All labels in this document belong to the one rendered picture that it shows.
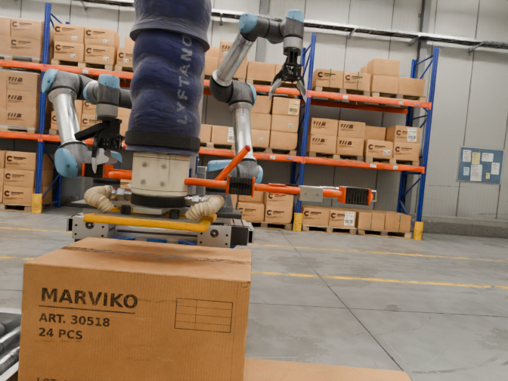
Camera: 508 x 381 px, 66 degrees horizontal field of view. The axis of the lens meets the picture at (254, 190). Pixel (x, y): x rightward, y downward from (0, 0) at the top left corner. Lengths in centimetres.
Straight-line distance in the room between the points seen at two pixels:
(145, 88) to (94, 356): 74
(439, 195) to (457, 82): 289
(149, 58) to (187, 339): 78
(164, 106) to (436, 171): 1023
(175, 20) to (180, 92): 20
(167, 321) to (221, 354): 17
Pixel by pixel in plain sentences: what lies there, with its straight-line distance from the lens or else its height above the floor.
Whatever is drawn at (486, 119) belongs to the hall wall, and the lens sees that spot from 1186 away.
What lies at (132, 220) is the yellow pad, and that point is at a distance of 113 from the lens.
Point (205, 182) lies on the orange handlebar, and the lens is 120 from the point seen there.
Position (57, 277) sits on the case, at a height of 91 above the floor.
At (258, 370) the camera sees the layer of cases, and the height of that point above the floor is 54.
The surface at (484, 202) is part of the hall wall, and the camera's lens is 1185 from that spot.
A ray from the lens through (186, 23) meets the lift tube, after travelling 121.
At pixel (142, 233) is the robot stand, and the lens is 178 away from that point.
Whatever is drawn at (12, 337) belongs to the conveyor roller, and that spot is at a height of 54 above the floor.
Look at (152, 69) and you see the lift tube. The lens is 118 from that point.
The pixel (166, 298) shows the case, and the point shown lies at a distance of 110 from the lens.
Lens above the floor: 123
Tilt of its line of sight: 3 degrees down
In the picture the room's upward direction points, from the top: 5 degrees clockwise
